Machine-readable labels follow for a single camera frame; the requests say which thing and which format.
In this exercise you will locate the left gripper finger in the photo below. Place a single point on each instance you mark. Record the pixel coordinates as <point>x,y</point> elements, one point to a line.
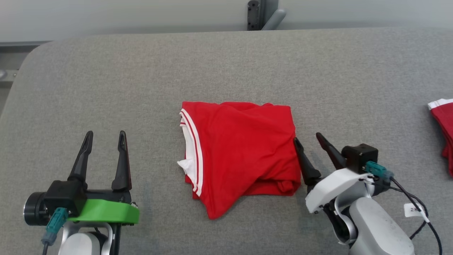
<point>122,166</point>
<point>82,159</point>

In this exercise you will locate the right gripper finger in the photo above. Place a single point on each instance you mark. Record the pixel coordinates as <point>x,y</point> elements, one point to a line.
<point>307,168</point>
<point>332,152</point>

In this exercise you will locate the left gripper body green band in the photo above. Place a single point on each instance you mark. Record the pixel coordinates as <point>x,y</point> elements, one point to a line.
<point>106,212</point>

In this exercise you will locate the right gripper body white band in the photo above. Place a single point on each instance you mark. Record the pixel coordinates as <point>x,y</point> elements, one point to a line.
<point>332,186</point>

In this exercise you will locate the red white jersey shirt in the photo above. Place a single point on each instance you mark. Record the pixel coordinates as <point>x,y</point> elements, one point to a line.
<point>244,148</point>

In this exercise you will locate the red shorts white trim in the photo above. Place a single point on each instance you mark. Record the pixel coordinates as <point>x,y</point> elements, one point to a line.
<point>446,120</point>

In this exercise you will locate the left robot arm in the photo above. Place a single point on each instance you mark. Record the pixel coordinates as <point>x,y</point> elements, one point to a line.
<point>81,244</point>

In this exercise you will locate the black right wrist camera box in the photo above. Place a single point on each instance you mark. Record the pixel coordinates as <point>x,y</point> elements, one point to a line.
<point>359,156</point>

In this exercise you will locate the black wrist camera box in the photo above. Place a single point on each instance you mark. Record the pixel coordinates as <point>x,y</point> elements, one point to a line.
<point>65,194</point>
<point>359,156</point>

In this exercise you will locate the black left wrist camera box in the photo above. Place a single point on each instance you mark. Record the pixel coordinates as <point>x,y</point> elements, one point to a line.
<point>65,194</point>

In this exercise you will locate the grey metal frame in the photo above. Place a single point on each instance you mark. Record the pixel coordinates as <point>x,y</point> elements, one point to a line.
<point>14,53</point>

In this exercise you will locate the grey metal post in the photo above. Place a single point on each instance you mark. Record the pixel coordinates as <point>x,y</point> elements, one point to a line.
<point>272,19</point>

